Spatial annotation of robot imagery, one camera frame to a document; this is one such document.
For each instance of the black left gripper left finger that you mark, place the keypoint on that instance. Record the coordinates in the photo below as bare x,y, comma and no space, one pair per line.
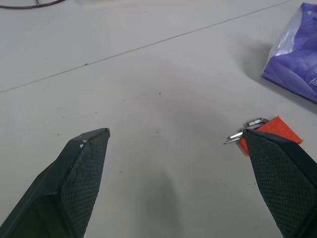
74,178

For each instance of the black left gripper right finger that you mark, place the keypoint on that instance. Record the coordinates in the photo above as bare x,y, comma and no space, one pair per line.
280,178

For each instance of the orange tool with metal clip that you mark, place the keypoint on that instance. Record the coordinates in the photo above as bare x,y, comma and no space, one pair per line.
276,129

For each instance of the purple plastic bag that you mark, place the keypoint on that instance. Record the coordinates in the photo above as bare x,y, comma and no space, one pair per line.
297,57

